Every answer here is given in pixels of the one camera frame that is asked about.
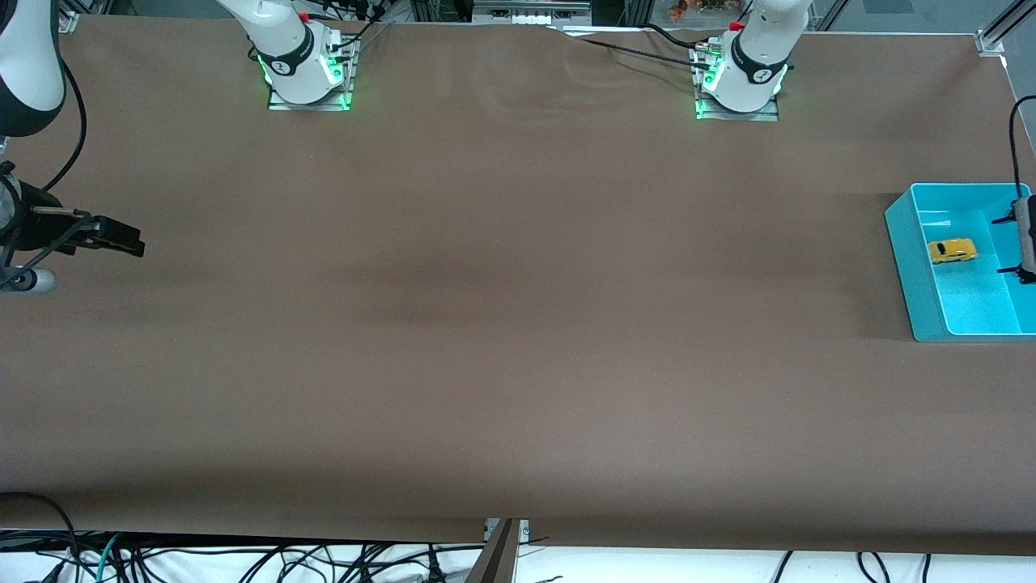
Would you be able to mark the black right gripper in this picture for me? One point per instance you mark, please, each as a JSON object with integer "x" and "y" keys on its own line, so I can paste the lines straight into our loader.
{"x": 39, "y": 222}

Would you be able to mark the yellow beetle toy car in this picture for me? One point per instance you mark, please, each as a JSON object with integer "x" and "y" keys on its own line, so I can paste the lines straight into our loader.
{"x": 952, "y": 251}

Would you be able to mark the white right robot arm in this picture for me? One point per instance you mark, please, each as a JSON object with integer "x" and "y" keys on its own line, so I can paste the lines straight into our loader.
{"x": 275, "y": 24}

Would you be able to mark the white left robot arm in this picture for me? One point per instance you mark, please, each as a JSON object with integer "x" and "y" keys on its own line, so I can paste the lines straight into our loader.
{"x": 761, "y": 24}

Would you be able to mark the turquoise plastic bin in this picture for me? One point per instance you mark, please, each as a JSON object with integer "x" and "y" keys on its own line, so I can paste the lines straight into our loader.
{"x": 975, "y": 304}

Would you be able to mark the orange plastic item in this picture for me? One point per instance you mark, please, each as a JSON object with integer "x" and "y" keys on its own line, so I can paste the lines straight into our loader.
{"x": 688, "y": 10}

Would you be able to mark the brown table cover sheet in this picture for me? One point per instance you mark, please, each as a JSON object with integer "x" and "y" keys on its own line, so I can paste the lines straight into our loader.
{"x": 518, "y": 364}

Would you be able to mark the white power strip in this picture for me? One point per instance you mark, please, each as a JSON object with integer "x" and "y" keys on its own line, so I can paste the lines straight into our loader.
{"x": 530, "y": 16}

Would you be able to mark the aluminium table leg profile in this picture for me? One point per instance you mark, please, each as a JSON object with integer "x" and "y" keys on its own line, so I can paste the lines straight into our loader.
{"x": 498, "y": 563}

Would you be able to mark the aluminium frame corner bracket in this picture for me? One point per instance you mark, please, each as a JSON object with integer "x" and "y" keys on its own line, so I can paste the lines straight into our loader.
{"x": 991, "y": 39}
{"x": 68, "y": 20}

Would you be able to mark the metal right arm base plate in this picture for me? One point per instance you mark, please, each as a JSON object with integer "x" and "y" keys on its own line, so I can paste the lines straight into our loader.
{"x": 307, "y": 106}

